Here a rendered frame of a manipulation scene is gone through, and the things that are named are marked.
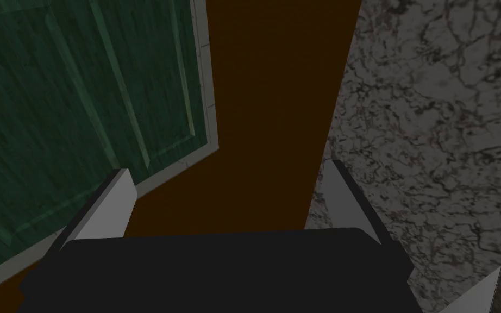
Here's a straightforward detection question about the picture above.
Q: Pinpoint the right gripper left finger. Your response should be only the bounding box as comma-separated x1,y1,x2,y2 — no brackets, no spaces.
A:
50,168,138,253

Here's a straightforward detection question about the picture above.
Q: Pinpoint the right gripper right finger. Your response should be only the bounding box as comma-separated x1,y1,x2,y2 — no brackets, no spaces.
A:
320,159,394,245

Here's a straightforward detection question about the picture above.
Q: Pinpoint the green panelled door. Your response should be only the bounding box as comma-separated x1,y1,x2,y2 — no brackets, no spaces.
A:
0,0,209,270

